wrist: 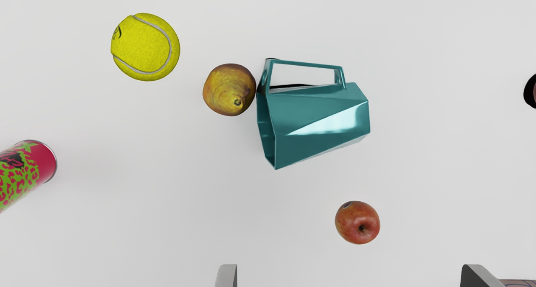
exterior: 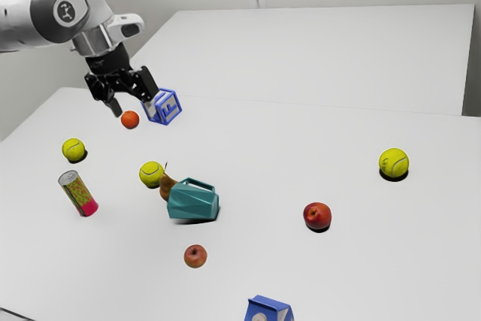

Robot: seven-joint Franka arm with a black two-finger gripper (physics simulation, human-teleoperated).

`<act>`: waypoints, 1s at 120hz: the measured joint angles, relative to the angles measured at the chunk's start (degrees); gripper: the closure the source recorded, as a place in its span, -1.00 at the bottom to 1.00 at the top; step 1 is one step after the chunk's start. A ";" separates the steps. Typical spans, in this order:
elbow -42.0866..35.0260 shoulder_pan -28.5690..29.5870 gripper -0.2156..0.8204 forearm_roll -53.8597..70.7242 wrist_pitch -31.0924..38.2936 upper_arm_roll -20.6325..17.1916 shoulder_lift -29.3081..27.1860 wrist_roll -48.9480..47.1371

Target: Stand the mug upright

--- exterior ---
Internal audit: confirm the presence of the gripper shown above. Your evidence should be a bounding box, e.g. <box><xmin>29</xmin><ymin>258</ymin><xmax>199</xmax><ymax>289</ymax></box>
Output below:
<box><xmin>83</xmin><ymin>43</ymin><xmax>161</xmax><ymax>119</ymax></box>

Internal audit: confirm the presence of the teal faceted mug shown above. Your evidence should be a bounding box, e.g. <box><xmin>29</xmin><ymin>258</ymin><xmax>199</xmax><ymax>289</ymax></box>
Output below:
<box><xmin>166</xmin><ymin>177</ymin><xmax>220</xmax><ymax>220</ymax></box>

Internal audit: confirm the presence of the orange fruit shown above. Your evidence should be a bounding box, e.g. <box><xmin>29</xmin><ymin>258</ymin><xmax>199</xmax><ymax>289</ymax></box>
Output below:
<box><xmin>120</xmin><ymin>110</ymin><xmax>141</xmax><ymax>130</ymax></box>

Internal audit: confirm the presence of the blue and white letter block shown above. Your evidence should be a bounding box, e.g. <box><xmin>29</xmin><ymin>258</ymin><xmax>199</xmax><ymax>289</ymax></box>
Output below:
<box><xmin>141</xmin><ymin>88</ymin><xmax>183</xmax><ymax>126</ymax></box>

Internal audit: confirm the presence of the yellow tennis ball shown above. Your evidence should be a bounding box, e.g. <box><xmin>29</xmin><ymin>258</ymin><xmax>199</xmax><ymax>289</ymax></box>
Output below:
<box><xmin>138</xmin><ymin>161</ymin><xmax>165</xmax><ymax>188</ymax></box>
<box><xmin>378</xmin><ymin>147</ymin><xmax>410</xmax><ymax>179</ymax></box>
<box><xmin>62</xmin><ymin>138</ymin><xmax>86</xmax><ymax>162</ymax></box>

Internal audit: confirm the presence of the brown pear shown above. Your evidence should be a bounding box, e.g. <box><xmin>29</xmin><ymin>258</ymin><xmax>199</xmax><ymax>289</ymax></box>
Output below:
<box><xmin>159</xmin><ymin>162</ymin><xmax>179</xmax><ymax>201</ymax></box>

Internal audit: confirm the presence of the patterned pink green can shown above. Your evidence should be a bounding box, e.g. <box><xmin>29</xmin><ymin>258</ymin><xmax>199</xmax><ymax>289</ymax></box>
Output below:
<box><xmin>58</xmin><ymin>170</ymin><xmax>99</xmax><ymax>217</ymax></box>

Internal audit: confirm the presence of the red apple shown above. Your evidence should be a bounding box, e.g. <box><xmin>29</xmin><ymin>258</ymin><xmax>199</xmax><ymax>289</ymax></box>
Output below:
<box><xmin>183</xmin><ymin>244</ymin><xmax>208</xmax><ymax>269</ymax></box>

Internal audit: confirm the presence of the red peach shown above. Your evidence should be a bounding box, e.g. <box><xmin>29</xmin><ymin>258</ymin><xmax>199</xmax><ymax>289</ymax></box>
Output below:
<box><xmin>303</xmin><ymin>201</ymin><xmax>333</xmax><ymax>230</ymax></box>

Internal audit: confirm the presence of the blue and white carton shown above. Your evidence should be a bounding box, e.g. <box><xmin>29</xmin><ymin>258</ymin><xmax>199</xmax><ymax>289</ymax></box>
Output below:
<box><xmin>244</xmin><ymin>295</ymin><xmax>295</xmax><ymax>321</ymax></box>

